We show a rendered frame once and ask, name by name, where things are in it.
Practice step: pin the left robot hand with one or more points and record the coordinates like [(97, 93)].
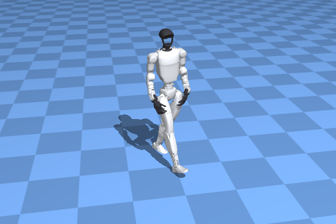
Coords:
[(184, 97)]

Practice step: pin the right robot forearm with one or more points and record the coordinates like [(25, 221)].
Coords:
[(150, 85)]

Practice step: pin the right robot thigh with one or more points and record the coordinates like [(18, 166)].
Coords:
[(166, 117)]

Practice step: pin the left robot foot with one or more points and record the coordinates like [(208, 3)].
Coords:
[(159, 148)]

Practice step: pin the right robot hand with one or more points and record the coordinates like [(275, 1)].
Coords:
[(158, 105)]

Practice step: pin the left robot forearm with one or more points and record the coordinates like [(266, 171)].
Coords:
[(185, 82)]

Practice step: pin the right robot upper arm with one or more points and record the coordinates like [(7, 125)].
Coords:
[(151, 59)]

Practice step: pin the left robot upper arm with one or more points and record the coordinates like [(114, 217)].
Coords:
[(182, 69)]

